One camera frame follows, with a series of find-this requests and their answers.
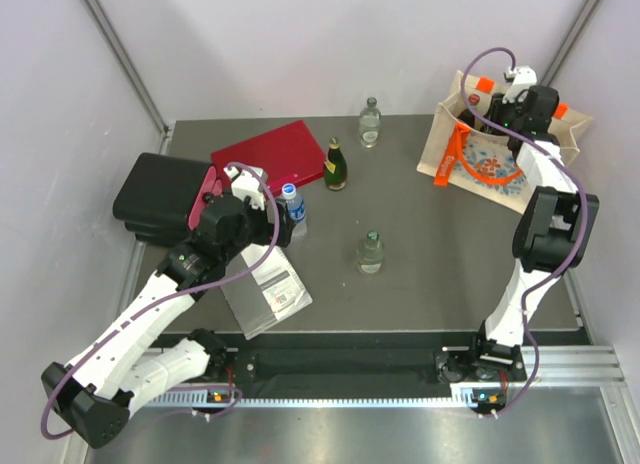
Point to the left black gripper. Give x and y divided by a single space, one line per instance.
268 228

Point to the green bottle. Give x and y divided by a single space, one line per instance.
335 167

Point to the setup guide booklet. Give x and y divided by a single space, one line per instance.
270 294

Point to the clear glass bottle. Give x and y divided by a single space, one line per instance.
369 123
370 253

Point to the red clip file folder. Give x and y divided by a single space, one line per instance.
288 154

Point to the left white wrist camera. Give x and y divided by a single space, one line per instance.
245 185

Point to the slotted cable duct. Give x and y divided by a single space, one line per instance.
460 397

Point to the dark bottle red cap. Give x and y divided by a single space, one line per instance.
466 116

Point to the black box case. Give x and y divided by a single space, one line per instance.
157 198

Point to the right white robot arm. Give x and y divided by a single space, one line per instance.
551 236

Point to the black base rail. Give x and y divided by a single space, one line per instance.
354 365

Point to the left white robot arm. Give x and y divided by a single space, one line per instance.
99 390

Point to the beige canvas tote bag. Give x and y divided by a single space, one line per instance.
488 168

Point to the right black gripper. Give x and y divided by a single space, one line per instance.
498 105

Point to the plastic Pocari Sweat bottle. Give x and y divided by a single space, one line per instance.
296 209

